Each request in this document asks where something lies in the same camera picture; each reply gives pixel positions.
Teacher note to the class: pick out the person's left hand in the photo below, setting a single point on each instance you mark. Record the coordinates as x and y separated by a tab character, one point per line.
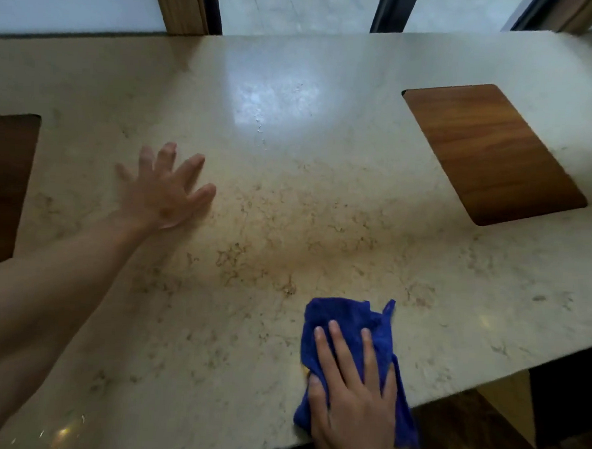
164	195

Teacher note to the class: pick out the person's right hand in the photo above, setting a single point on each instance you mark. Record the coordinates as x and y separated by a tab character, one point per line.
355	418

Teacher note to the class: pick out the blue cleaning cloth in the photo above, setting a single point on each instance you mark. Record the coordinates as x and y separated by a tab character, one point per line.
355	314

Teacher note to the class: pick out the person's left forearm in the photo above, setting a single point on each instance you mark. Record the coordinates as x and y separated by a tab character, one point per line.
39	312

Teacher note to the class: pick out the wooden inlay panel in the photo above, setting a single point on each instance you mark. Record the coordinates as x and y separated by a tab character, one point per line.
3	186
493	153

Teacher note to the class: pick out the black window mullion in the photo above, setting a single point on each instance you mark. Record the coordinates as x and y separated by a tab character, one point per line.
532	12
394	10
212	7

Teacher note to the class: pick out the wooden post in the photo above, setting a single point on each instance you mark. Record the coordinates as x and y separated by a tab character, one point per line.
579	16
181	5

